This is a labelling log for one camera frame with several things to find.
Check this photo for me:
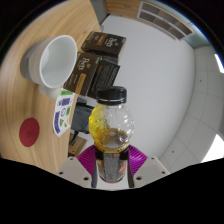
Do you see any white sticker sheet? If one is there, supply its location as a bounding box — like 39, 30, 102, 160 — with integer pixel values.
53, 89, 75, 138

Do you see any clear bottle with black cap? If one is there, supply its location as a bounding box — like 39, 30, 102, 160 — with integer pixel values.
88, 85, 136, 184

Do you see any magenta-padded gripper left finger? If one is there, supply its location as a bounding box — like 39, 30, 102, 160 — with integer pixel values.
55, 144, 98, 188

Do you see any ceiling light panel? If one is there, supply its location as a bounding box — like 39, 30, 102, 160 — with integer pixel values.
200, 133, 224, 164
214, 53, 224, 74

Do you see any small dark brown box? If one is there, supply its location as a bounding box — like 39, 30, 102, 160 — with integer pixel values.
80, 31, 127, 57

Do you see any wooden side desk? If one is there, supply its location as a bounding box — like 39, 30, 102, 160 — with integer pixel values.
68, 135, 88, 158

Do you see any flat round red coaster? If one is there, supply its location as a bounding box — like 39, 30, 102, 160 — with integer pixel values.
18, 117, 41, 148

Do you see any brown box with orange stripe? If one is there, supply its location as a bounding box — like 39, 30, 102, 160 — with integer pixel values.
63, 52, 101, 98

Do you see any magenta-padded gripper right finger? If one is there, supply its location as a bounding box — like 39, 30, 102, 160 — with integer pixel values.
124, 144, 170, 188

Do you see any white ceramic mug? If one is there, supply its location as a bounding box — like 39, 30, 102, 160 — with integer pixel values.
20, 34, 78, 100

